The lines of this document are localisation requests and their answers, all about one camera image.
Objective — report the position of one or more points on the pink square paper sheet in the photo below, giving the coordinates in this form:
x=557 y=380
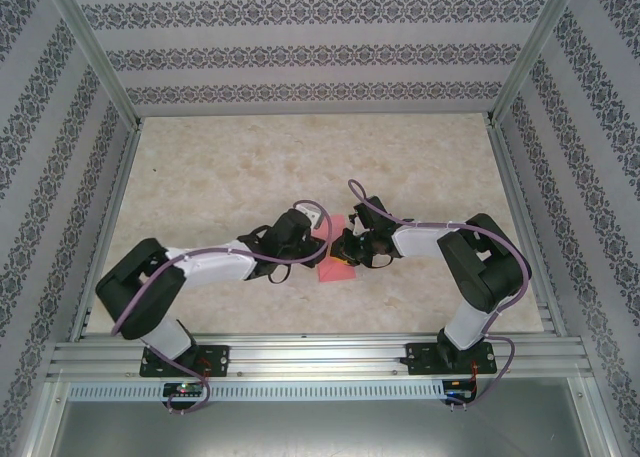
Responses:
x=337 y=274

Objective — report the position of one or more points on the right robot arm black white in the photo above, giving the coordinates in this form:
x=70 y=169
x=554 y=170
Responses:
x=425 y=244

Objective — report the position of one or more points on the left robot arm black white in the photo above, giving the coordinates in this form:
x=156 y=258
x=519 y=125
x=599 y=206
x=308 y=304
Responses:
x=210 y=264

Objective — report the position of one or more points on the grey sheet metal panel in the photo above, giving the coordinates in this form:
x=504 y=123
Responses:
x=320 y=432

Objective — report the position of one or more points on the small controller circuit board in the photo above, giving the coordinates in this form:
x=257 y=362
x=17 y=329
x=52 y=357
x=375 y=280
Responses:
x=182 y=389
x=459 y=387

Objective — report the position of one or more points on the aluminium mounting rail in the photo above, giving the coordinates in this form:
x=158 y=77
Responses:
x=320 y=357

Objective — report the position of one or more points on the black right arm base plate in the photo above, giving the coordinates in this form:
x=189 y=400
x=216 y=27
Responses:
x=420 y=359

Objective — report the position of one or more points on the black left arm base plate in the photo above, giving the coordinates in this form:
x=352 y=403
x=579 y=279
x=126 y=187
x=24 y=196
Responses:
x=220 y=362

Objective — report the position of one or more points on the aluminium side rail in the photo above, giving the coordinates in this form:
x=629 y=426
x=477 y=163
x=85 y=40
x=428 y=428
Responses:
x=107 y=227
x=522 y=227

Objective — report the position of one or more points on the aluminium frame post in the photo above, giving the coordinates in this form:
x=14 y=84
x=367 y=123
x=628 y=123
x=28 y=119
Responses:
x=95 y=52
x=535 y=52

